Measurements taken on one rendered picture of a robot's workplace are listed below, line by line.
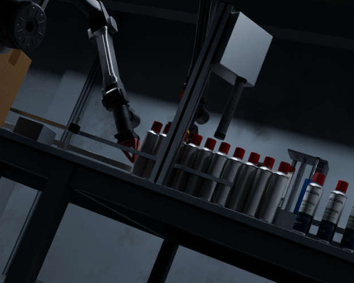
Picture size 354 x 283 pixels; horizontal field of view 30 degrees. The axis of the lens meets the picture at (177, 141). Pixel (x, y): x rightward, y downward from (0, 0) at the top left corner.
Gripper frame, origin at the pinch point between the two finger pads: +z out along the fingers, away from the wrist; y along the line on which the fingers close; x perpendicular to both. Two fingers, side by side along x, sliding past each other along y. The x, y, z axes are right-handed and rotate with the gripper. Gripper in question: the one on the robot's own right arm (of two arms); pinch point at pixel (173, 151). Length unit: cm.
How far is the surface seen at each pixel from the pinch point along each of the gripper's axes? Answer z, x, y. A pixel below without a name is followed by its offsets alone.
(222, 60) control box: -28.4, 23.9, -12.4
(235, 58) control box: -31.5, 20.0, -15.1
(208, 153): -1.7, 8.3, -14.3
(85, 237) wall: 37, -357, 180
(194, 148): -1.8, 7.7, -9.1
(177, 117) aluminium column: -6.8, 22.7, -5.0
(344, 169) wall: -87, -316, -24
